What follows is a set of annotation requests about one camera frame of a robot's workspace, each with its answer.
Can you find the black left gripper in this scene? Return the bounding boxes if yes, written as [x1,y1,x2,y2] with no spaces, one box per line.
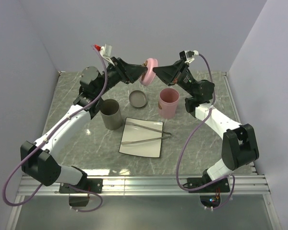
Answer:
[96,57,148,97]

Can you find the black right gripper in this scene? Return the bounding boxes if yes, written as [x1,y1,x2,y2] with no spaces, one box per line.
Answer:
[152,60,197,98]

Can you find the steel tongs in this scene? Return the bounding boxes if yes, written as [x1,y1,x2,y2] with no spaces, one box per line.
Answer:
[121,121,172,145]

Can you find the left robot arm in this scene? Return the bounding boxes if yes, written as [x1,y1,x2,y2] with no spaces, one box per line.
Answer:
[21,57,147,193]

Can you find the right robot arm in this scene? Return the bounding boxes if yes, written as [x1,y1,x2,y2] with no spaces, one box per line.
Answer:
[152,59,259,192]

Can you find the pink cylindrical container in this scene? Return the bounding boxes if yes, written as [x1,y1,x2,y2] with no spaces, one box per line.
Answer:
[158,88,180,119]

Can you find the grey round lid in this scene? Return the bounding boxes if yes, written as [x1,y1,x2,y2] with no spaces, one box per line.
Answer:
[129,90,147,108]

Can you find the grey cylindrical container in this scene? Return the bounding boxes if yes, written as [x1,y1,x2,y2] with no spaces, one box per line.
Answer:
[100,99,122,130]

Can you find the white square plate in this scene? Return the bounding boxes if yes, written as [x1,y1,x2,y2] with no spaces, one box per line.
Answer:
[119,117,163,158]

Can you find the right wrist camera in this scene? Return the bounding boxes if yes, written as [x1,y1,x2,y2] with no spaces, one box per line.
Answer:
[179,50,199,64]

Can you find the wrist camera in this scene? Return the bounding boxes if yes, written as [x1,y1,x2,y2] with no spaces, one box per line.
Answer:
[93,44,112,63]
[179,50,199,64]

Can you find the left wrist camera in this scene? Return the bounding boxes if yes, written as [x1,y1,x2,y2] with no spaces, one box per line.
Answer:
[93,44,112,63]

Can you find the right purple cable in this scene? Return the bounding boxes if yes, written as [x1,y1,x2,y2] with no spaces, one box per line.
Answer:
[175,53,236,211]

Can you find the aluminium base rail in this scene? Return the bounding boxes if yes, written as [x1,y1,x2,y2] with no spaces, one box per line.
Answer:
[17,175,271,196]

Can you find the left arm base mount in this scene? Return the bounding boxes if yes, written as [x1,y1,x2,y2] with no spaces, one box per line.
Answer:
[59,178,103,194]

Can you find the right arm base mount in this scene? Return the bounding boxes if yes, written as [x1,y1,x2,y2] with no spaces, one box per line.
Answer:
[183,177,230,193]

